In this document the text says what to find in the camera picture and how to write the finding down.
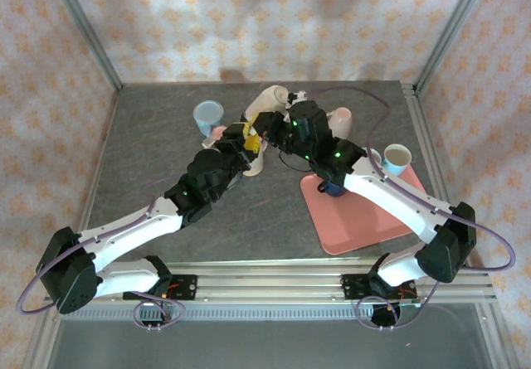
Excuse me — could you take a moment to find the pink plastic tray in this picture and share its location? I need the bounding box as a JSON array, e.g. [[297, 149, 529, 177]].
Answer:
[[299, 163, 426, 256]]

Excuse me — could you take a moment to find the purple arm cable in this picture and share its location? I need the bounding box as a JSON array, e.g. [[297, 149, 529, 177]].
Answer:
[[305, 85, 519, 332], [15, 176, 188, 332]]

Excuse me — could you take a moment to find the large pale blue mug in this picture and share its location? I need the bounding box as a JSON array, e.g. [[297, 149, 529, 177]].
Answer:
[[192, 100, 226, 138]]

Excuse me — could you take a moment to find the aluminium upright post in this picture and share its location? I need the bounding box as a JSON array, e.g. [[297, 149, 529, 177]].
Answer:
[[413, 0, 497, 92], [43, 0, 124, 92]]

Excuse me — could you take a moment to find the large beige pink mug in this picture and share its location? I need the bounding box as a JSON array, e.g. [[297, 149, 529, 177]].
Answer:
[[242, 136, 266, 178]]

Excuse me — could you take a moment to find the grey metal panel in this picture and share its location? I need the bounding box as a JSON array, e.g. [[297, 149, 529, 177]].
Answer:
[[28, 318, 514, 369]]

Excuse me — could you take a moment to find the navy blue mug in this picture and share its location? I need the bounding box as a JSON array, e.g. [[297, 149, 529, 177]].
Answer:
[[317, 179, 346, 199]]

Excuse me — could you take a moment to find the grey slotted cable duct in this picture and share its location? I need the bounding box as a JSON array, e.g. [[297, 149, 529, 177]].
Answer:
[[61, 306, 487, 321]]

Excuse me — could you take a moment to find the aluminium base rail beam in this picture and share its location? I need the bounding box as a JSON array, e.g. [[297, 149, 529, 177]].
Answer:
[[44, 260, 497, 305]]

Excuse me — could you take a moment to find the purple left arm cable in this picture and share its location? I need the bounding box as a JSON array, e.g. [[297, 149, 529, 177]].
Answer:
[[15, 176, 188, 332]]

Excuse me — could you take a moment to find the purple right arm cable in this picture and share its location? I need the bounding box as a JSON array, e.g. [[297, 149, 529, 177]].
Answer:
[[305, 85, 519, 332]]

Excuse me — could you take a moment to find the aluminium frame leg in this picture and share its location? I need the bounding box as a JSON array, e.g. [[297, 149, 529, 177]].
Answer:
[[20, 302, 63, 369], [475, 302, 520, 369]]

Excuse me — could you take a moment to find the white ribbed mug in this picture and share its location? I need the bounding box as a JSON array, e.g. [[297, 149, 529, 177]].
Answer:
[[243, 85, 294, 126]]

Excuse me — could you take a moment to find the pale pink mug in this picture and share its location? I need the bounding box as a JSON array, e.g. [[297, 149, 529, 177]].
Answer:
[[325, 107, 353, 143]]

